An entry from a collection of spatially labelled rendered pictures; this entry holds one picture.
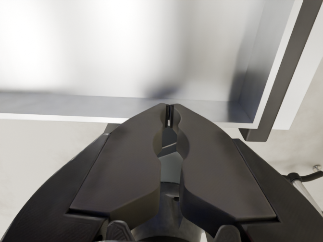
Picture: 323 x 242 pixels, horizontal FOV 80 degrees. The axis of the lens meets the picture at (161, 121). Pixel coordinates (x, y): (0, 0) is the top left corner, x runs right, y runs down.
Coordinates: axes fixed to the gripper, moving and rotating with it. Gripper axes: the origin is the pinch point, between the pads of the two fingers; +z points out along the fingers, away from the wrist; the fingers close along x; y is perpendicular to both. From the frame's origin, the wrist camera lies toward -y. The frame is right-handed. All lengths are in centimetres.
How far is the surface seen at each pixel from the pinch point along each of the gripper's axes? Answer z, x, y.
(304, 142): 91, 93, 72
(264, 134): 1.6, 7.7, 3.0
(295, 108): 3.6, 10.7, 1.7
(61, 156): 91, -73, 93
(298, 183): 75, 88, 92
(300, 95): 3.6, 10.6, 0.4
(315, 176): 81, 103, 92
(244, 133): 2.0, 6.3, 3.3
